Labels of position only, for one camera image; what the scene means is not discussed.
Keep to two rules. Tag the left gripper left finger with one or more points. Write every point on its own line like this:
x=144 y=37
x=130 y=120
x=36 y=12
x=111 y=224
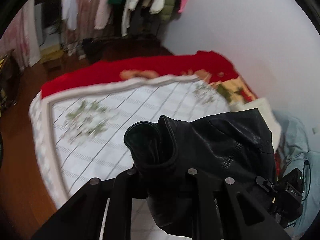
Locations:
x=101 y=209

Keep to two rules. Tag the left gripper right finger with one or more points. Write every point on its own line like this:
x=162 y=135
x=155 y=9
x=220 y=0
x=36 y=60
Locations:
x=222 y=206

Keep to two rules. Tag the black leather jacket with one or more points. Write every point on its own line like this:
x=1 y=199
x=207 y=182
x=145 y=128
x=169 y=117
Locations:
x=177 y=158

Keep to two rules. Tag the white quilted floral mat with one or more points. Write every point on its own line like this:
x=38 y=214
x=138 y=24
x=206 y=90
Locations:
x=78 y=133

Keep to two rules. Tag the red floral blanket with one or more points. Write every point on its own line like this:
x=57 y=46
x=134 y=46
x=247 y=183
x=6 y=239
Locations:
x=210 y=66

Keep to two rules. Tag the pink floral curtain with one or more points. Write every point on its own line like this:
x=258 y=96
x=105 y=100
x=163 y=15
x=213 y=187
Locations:
x=15 y=38

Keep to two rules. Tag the olive puffer jacket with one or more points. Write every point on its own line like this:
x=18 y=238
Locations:
x=166 y=13

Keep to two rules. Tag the white hanging shirt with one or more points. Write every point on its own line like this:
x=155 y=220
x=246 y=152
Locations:
x=70 y=13

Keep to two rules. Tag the white puffer jacket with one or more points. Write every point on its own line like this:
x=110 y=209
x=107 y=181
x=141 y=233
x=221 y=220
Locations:
x=156 y=6

